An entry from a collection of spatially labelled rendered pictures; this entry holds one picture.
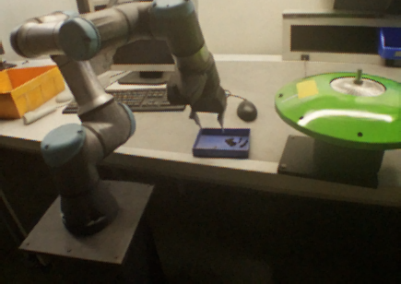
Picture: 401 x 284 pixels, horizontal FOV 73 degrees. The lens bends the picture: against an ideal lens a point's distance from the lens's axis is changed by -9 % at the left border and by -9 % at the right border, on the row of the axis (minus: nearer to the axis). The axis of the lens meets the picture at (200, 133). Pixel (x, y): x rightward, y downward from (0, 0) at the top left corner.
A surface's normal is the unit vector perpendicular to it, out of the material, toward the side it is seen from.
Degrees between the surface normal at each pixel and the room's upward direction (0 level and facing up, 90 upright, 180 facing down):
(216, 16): 90
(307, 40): 90
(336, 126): 24
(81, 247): 0
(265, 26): 90
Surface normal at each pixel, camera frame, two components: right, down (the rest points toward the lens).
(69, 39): -0.37, 0.48
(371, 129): -0.19, -0.59
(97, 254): -0.10, -0.87
